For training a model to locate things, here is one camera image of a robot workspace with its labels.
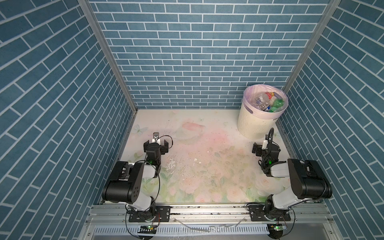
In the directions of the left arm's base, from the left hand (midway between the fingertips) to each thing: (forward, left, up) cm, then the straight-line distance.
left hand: (157, 139), depth 93 cm
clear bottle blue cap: (+13, -70, +14) cm, 73 cm away
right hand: (-2, -68, 0) cm, 68 cm away
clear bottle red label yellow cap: (+20, -69, +17) cm, 74 cm away
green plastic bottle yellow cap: (+14, -75, +18) cm, 78 cm away
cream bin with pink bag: (+4, -59, +11) cm, 61 cm away
